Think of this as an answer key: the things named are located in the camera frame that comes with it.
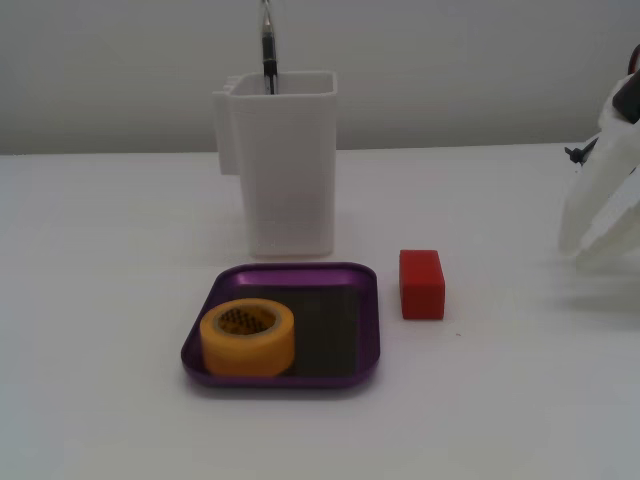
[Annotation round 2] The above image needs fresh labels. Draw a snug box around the black cable with clip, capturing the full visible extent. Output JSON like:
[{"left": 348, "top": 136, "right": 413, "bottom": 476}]
[{"left": 564, "top": 134, "right": 600, "bottom": 167}]

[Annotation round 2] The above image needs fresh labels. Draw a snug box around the black clear ballpoint pen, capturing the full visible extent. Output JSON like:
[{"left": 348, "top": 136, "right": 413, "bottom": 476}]
[{"left": 258, "top": 0, "right": 279, "bottom": 96}]

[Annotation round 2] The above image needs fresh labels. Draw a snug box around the yellow tape roll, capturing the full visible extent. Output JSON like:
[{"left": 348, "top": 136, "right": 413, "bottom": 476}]
[{"left": 199, "top": 298, "right": 296, "bottom": 379}]

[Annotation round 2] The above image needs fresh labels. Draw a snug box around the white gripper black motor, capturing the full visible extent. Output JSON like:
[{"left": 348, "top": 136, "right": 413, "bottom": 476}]
[{"left": 557, "top": 74, "right": 640, "bottom": 274}]

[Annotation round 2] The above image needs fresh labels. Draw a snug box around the red rectangular block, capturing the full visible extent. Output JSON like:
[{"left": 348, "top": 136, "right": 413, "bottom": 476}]
[{"left": 398, "top": 248, "right": 446, "bottom": 321}]

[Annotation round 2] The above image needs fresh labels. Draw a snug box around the white plastic box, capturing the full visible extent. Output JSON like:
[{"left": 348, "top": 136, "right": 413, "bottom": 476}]
[{"left": 212, "top": 71, "right": 339, "bottom": 260}]

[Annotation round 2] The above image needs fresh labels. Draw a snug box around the purple metal tray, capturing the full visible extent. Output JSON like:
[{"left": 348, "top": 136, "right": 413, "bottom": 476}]
[{"left": 180, "top": 261, "right": 382, "bottom": 390}]

